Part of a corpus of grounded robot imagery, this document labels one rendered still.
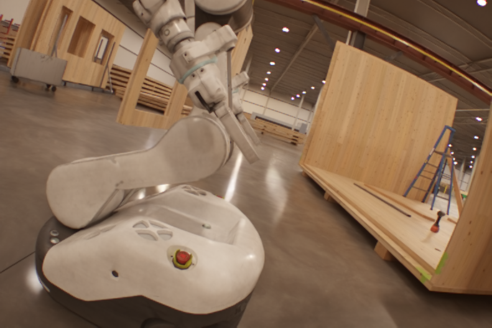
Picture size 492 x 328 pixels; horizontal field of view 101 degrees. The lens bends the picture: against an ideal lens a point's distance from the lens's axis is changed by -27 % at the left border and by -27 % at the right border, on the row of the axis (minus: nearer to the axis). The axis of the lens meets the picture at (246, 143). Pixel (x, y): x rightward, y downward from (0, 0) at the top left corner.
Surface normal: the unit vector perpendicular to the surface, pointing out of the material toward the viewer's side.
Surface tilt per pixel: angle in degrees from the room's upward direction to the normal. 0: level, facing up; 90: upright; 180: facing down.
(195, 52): 67
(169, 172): 96
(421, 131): 90
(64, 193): 90
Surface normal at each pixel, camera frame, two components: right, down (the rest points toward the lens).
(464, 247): -0.01, 0.07
